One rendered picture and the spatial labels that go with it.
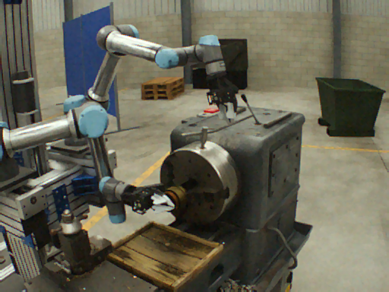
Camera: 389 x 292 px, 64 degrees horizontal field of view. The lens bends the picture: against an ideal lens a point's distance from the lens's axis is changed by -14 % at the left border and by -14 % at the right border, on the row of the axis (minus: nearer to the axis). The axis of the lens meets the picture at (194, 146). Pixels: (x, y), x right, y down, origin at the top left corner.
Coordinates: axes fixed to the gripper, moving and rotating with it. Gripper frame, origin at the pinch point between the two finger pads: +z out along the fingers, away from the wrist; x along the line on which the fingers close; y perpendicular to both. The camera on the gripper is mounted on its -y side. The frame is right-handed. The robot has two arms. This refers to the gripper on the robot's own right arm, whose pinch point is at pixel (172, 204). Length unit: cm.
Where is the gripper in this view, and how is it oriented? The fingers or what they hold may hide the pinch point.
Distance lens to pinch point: 126.3
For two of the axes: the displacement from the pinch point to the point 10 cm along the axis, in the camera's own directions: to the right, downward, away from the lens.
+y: -6.0, 2.7, -7.5
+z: 8.0, 1.6, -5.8
